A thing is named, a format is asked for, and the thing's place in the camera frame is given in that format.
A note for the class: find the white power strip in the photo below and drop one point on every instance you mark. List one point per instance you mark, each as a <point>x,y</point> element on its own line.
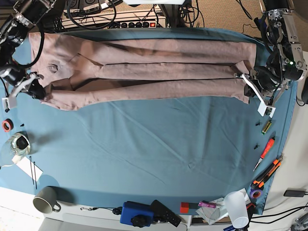
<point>150,18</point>

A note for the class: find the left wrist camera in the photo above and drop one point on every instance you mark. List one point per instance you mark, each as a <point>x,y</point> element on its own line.
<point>12,96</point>

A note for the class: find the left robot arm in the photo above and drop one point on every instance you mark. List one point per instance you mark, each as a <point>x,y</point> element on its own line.
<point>78,72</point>

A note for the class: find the blue table cloth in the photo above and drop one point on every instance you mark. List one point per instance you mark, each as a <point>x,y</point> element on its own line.
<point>171,150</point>

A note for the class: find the red tape roll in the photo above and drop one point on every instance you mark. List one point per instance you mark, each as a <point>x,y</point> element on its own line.
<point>7,125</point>

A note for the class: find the red black block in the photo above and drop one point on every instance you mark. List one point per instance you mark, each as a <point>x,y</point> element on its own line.
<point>185,207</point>

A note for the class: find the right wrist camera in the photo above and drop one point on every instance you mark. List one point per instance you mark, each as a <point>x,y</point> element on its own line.
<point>264,109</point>

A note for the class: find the yellow green battery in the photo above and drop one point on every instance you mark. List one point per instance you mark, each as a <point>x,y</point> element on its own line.
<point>266,127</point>

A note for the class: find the orange screwdriver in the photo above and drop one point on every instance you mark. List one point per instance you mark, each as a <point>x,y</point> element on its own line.
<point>268,146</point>

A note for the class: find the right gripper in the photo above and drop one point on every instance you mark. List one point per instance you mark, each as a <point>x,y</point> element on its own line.
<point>20,81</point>

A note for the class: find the pink T-shirt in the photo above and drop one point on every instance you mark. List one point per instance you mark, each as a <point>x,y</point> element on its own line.
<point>149,74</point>

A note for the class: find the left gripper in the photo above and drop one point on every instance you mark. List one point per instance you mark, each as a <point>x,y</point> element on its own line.
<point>265,78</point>

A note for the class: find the black cable tie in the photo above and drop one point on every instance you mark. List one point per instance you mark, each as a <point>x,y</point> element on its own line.
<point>33,172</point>

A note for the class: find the blue box with knob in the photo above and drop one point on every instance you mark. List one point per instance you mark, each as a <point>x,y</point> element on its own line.
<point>136,214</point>

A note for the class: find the orange utility knife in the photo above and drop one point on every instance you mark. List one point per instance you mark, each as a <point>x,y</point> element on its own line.
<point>262,178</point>

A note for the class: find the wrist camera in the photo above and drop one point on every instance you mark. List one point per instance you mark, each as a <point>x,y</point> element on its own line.
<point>264,109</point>
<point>12,96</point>

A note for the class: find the translucent plastic cup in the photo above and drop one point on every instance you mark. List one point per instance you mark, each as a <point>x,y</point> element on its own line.
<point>236,208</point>

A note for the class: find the blue black clamp handle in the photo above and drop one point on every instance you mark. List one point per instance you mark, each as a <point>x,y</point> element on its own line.
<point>260,23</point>

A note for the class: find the grey ceramic mug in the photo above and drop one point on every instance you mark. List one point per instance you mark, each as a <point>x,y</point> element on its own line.
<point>46,201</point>

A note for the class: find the white paper card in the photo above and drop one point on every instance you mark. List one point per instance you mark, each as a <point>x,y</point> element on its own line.
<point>24,165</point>

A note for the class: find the black power adapter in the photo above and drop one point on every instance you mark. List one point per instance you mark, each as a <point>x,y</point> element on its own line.
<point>295,193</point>

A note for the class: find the clear tape roll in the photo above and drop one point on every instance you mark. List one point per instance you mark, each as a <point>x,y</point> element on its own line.
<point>14,150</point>

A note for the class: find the purple tape roll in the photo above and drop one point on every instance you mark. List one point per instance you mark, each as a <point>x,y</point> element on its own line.
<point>255,193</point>

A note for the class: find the black remote control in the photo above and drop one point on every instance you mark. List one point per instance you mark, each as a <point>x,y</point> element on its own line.
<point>165,213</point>

